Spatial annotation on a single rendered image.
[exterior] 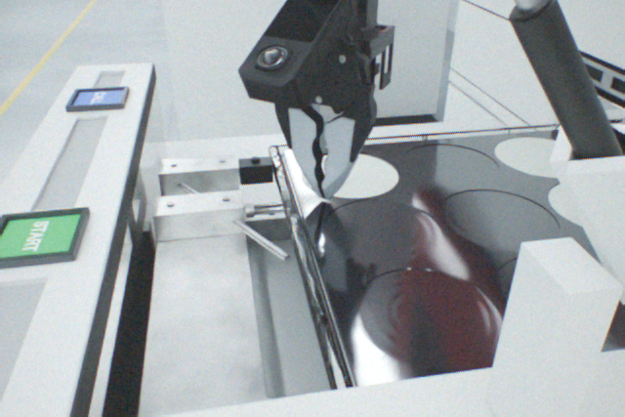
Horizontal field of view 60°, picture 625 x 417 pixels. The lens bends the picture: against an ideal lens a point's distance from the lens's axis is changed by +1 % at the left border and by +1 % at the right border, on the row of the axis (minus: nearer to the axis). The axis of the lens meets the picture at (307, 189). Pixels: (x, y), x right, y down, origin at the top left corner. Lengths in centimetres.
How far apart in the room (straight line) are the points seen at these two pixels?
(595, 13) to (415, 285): 46
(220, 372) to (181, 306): 8
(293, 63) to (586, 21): 48
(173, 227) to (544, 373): 36
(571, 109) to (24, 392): 25
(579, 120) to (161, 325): 33
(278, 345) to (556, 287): 32
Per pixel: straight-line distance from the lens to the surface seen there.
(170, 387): 38
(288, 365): 47
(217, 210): 49
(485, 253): 47
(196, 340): 41
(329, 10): 41
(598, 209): 19
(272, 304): 52
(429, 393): 27
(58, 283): 35
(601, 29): 76
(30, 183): 47
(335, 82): 45
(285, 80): 37
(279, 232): 59
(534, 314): 21
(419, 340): 38
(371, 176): 56
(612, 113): 72
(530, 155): 65
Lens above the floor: 116
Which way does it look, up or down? 30 degrees down
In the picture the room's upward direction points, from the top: straight up
